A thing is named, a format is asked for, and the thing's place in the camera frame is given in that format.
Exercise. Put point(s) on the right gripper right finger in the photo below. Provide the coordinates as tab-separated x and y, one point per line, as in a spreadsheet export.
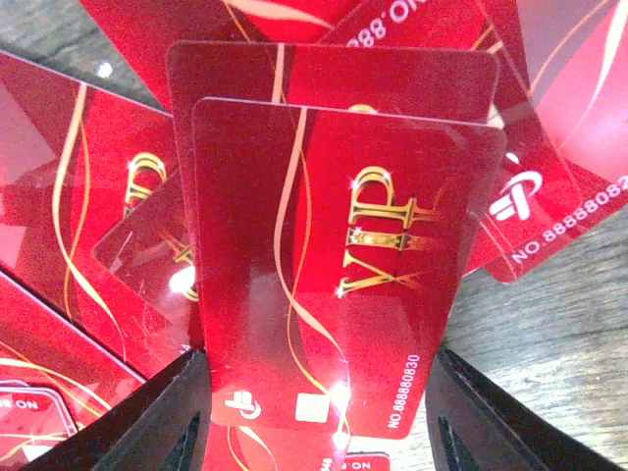
474	424

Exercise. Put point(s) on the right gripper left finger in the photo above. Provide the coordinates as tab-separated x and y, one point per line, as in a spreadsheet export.
163	425

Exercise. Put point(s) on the red VIP card 830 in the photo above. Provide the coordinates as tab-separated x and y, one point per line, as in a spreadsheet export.
330	246

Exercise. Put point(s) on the red VIP card pile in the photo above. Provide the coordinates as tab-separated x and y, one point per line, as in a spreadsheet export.
99	195

